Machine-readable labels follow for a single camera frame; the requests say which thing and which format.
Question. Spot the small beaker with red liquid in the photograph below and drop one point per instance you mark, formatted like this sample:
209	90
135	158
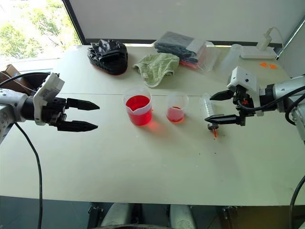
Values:
176	112

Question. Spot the green cloth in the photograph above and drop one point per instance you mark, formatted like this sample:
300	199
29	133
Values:
157	68

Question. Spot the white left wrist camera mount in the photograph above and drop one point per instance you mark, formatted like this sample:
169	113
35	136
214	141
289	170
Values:
48	88

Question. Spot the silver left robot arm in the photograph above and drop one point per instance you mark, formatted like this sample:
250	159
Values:
12	102

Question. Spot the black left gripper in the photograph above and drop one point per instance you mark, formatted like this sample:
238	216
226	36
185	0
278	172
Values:
56	109

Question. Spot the clear plastic cup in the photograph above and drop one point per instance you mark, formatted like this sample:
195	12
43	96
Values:
231	60

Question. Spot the black window frame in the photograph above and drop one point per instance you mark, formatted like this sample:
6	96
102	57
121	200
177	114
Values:
74	21

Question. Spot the black plastic bag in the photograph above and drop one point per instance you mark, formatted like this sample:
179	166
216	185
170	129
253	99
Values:
109	57

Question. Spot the clear syringe with orange tip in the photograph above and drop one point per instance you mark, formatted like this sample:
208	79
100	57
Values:
209	107

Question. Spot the grey rounded robot leg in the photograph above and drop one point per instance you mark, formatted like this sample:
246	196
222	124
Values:
182	217

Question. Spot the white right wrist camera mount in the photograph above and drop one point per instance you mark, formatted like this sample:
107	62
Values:
244	80

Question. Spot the small orange cap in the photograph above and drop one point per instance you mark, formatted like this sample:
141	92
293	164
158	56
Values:
272	66
263	64

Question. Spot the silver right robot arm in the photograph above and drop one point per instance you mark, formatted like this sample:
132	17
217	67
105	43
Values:
283	93

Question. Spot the large beaker with red liquid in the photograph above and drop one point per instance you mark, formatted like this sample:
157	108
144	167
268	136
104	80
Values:
139	109

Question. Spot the brown cardboard box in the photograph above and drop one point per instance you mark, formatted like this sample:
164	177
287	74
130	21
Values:
10	75

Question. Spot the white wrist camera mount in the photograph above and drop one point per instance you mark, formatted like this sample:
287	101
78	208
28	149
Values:
244	80
48	88

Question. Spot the clear bag with dark contents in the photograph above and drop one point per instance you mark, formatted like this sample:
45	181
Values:
183	48

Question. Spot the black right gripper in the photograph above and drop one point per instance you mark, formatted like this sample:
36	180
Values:
243	105

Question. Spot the white power strip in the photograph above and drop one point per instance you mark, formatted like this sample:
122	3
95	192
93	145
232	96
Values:
257	53

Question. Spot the black table bracket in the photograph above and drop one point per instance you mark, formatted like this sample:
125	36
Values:
95	214
230	215

